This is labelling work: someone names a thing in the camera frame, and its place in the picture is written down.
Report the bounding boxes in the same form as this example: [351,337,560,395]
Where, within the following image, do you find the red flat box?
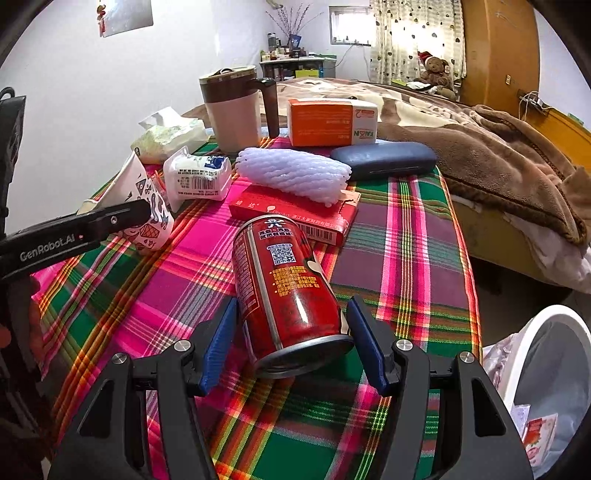
[229,185,361,247]

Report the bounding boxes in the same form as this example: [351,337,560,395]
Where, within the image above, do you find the brown teddy bear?
[417,51,458,101]

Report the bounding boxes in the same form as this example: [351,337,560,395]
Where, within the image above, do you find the patterned paper cup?
[77,153,174,253]

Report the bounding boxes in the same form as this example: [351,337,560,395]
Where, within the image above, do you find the small white yogurt pack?
[163,147,231,204]

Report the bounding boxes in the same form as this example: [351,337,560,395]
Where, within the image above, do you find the dark blue glasses case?
[329,141,438,181]

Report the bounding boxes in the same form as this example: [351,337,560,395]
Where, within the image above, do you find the brown pink lidded mug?
[199,65,280,154]

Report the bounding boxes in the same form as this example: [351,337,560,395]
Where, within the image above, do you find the white foam fruit net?
[235,147,352,207]

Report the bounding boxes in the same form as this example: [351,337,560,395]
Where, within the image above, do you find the white trash bin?
[483,305,590,479]

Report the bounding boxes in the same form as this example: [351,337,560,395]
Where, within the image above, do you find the orange wooden wardrobe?
[461,0,540,116]

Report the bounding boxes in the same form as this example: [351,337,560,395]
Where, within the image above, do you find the dried branches in vase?
[266,0,322,50]

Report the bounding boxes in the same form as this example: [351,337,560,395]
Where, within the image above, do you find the brown fleece blanket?
[181,77,591,248]

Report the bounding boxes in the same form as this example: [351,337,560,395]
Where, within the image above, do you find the wooden bed headboard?
[525,106,591,171]

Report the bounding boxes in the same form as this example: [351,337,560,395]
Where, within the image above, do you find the soft tissue pack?
[130,106,211,164]

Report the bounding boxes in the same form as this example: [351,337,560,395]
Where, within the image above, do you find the patterned window curtain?
[370,0,467,85]

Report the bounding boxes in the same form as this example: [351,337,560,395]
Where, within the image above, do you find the wall poster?
[96,0,153,38]

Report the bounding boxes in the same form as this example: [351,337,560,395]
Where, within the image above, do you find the red drink can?
[232,214,353,379]

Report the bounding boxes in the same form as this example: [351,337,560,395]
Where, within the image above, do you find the orange white medicine box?
[287,98,379,148]

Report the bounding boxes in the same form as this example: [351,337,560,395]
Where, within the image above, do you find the white bed sheet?
[452,195,590,294]

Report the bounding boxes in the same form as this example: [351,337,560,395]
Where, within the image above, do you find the plaid colourful tablecloth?
[36,168,481,479]

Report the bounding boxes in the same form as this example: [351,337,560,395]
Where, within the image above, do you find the small window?
[329,6,375,46]

